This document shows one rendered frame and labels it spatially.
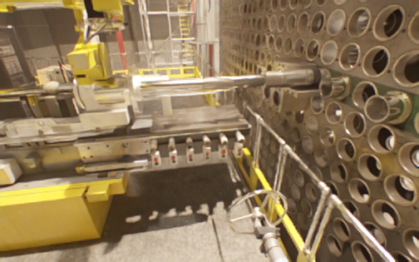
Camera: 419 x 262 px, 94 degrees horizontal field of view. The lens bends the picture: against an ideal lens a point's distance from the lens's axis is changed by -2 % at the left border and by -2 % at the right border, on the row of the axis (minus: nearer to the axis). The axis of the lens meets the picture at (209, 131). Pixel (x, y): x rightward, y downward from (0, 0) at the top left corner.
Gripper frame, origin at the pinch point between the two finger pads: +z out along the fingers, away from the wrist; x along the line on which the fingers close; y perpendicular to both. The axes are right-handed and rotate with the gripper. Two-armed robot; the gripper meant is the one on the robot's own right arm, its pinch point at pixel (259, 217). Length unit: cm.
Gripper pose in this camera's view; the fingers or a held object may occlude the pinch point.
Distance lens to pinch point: 135.0
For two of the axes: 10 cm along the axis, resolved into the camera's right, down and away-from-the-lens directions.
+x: -9.3, -2.1, -2.9
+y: 3.2, -8.6, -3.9
